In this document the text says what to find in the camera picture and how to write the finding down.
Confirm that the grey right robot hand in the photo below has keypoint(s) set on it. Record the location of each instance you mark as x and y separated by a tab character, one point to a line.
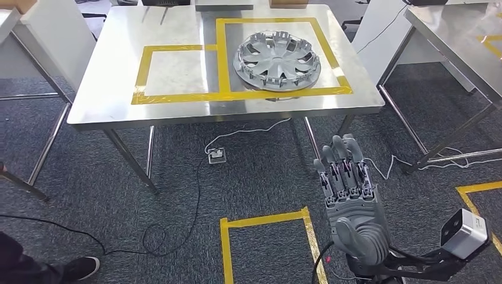
353	204

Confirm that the silver plastic wheel hubcap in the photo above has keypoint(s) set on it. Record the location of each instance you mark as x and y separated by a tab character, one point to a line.
276	62

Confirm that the yellow tape on workbench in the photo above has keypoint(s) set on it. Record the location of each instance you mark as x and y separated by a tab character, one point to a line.
221	58

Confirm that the steel workbench table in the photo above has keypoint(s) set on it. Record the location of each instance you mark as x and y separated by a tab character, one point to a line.
117	58

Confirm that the yellow floor tape mark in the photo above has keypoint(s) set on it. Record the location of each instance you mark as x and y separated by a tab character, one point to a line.
225	251

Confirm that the white floor power socket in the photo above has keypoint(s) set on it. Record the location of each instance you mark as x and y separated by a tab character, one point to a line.
217	155

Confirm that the black office chair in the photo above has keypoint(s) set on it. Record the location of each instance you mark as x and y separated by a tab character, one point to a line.
351	23

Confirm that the brown cardboard box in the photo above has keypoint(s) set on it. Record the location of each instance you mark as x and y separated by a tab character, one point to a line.
288	3

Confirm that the yellow tape patch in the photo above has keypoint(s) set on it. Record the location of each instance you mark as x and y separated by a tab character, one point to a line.
490	43

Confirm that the black equipment case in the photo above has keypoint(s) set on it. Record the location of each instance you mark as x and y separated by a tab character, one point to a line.
427	2

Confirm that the person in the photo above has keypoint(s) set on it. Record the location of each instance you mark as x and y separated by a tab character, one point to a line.
78	268

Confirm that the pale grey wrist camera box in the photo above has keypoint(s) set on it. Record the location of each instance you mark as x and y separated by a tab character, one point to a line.
466	235

